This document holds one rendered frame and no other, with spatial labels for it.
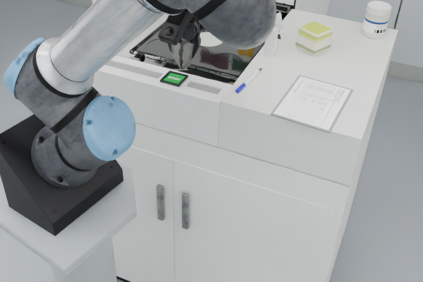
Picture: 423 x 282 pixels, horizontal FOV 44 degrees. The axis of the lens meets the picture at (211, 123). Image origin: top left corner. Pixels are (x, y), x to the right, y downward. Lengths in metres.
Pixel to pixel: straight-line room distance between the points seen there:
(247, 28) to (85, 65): 0.31
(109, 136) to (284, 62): 0.65
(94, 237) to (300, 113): 0.55
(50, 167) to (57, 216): 0.11
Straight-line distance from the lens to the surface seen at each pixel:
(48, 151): 1.12
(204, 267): 1.74
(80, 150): 1.03
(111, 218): 1.20
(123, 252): 1.90
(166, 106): 1.38
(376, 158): 2.79
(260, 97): 1.32
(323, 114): 1.28
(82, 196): 1.20
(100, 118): 0.99
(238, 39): 0.76
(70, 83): 0.96
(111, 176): 1.24
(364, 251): 2.31
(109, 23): 0.84
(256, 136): 1.31
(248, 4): 0.73
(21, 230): 1.22
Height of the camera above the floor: 1.68
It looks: 36 degrees down
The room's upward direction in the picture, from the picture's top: 2 degrees clockwise
